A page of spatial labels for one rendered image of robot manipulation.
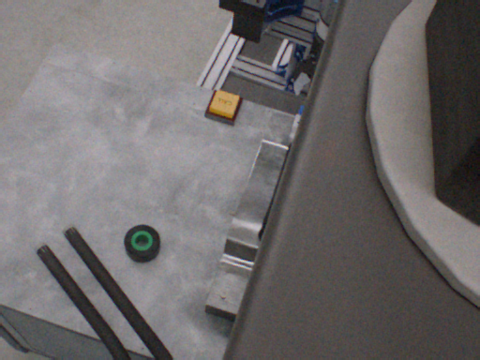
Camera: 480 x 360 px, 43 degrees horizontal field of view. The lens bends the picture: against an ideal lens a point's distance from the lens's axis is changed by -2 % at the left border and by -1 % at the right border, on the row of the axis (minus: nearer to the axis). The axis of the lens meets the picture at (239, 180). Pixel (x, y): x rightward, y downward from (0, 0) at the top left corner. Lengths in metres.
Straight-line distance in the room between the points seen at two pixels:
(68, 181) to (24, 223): 0.14
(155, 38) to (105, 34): 0.22
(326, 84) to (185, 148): 1.39
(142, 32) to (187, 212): 1.50
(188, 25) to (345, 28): 2.70
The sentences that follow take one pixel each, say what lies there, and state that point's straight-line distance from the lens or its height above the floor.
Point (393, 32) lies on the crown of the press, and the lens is 0.16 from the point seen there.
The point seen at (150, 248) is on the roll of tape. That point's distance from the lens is 1.39.
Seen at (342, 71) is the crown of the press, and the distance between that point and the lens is 0.16.
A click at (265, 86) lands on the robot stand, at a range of 2.41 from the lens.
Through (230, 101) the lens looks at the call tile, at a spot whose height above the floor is 0.84.
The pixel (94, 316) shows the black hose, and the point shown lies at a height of 0.87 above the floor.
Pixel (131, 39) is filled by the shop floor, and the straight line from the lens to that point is 2.81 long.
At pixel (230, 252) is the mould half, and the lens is 1.34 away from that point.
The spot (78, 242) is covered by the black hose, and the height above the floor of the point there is 0.84.
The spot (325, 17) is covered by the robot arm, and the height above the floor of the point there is 1.27.
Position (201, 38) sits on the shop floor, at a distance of 2.81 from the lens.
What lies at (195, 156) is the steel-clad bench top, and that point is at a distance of 1.53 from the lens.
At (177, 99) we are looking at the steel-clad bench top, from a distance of 1.62.
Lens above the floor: 2.13
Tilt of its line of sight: 62 degrees down
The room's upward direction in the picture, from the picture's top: 11 degrees clockwise
